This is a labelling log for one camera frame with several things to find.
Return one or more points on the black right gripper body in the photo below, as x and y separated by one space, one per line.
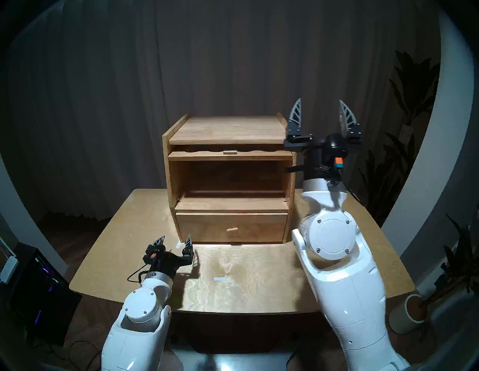
318 164

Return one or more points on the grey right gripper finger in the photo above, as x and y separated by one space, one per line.
297 131
352 131

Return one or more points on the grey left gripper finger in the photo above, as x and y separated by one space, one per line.
188 252
157 247

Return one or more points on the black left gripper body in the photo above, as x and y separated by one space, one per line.
168 263

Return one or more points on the wooden sliding door with peg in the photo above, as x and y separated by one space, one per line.
194 155

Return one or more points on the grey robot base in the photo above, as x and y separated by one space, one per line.
224 361

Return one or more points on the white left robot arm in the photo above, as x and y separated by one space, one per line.
142 310

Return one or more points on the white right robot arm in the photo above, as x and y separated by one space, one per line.
333 232

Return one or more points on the white plant label tag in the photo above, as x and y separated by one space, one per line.
405 131

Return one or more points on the wooden cabinet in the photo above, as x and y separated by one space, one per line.
232 131

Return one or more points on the tall dark leafy plant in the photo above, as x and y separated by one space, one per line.
411 97

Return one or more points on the white pillar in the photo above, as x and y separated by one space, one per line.
22 217
438 157

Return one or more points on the black computer tower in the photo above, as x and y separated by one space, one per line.
41 295

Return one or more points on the grey curtain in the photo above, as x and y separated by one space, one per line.
112 93

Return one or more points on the white round plant pot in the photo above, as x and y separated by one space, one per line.
404 318

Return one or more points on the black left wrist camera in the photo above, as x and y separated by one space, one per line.
152 257

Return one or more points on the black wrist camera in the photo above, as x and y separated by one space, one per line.
152 257
335 144

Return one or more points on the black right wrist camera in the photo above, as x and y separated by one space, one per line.
335 144

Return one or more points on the white wall device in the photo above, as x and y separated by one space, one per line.
8 271

